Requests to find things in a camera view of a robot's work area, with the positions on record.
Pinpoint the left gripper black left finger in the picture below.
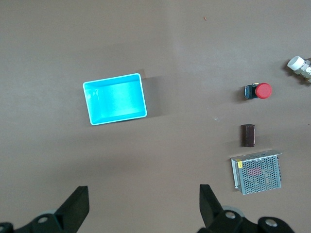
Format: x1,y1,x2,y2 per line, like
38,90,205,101
26,185,90,233

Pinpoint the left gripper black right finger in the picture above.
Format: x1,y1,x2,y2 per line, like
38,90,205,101
198,184,244,233

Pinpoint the red push button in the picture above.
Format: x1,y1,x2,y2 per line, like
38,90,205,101
243,82,273,100

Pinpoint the metal mesh power supply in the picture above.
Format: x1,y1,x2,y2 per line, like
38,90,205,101
230,150,283,196

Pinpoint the dark brown rectangular block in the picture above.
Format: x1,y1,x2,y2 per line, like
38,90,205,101
240,124,257,148

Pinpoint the blue plastic box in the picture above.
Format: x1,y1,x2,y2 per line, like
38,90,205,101
82,72,148,126

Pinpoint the white-capped metal pipe fitting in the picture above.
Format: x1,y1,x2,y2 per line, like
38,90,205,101
286,55,311,84

